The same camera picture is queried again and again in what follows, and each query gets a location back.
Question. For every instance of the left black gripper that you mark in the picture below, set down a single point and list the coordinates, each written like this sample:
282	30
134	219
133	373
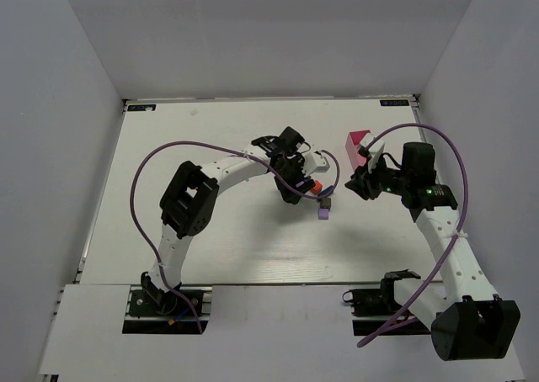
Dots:
292	182

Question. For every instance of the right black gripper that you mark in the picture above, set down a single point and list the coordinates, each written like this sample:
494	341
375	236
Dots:
370	180

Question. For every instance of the pink plastic box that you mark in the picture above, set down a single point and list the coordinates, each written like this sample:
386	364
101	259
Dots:
352	147

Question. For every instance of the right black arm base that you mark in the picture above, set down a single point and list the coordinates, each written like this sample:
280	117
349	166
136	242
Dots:
371	302

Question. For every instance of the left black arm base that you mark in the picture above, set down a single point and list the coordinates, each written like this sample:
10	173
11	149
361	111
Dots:
144	317

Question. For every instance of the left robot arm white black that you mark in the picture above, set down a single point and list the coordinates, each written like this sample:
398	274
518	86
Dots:
189	200

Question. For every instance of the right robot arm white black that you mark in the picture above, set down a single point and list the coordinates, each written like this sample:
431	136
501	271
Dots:
469	321

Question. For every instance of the dark blue long block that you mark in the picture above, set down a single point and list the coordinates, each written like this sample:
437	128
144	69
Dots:
326	193

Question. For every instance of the red cube block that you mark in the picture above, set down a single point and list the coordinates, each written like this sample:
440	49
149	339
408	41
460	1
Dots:
317	188

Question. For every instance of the olive brown cube block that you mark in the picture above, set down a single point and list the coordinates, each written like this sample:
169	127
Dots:
325	203

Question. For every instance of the small purple cube block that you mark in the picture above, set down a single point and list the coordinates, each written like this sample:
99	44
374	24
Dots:
323	214

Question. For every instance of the right blue table label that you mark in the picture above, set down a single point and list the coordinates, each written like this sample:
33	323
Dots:
394	102

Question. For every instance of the blue table label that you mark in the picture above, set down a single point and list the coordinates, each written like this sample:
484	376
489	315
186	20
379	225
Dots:
141	107
394	102

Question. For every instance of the left blue table label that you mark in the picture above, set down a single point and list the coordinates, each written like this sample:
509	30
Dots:
141	107

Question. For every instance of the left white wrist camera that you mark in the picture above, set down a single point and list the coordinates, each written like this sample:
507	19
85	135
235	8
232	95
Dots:
315	162

